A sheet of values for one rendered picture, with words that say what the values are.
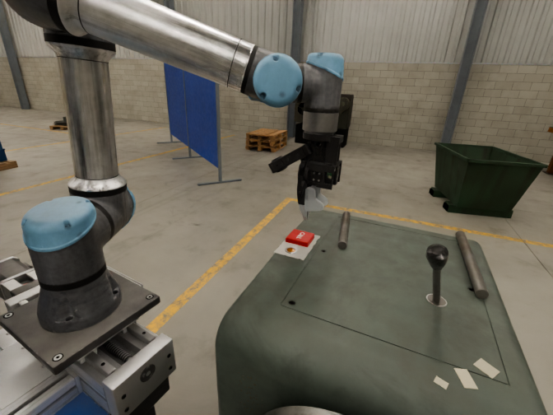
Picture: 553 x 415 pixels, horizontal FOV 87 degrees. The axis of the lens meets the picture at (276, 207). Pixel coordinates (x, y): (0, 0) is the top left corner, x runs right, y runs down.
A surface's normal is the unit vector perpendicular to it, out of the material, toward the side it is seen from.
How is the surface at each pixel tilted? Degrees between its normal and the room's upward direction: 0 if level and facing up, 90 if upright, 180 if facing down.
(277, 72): 90
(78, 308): 72
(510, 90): 90
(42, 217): 7
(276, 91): 90
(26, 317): 0
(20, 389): 0
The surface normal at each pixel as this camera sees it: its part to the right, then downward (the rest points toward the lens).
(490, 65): -0.37, 0.34
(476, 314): 0.04, -0.92
